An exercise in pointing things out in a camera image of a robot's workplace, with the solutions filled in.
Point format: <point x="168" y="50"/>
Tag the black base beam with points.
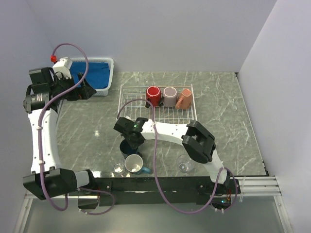
<point x="149" y="190"/>

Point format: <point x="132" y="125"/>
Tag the clear glass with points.
<point x="119" y="168"/>
<point x="185" y="163"/>

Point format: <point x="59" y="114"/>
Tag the red mug black handle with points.
<point x="153" y="95"/>

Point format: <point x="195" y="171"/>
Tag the blue cloth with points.
<point x="97" y="76"/>

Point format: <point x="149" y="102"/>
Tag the left clear glass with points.
<point x="119" y="168"/>

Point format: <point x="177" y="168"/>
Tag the dark blue mug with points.
<point x="126" y="149"/>

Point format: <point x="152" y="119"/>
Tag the white plastic basket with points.
<point x="100" y="92"/>

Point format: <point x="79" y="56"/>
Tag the white wire dish rack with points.
<point x="132" y="105"/>

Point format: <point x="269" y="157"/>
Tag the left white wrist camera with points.
<point x="62" y="65"/>

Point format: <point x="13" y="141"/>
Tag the right clear glass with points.
<point x="185" y="163"/>

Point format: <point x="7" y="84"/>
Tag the mauve mug black handle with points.
<point x="169" y="97"/>

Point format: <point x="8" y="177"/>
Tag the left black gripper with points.
<point x="87" y="91"/>

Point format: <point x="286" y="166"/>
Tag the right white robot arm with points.
<point x="198" y="142"/>

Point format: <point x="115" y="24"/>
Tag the pink floral mug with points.
<point x="184" y="99"/>

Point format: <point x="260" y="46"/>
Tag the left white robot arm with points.
<point x="47" y="174"/>

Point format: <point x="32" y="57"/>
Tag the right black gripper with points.
<point x="134" y="145"/>

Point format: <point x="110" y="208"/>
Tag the light blue white mug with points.
<point x="134" y="164"/>

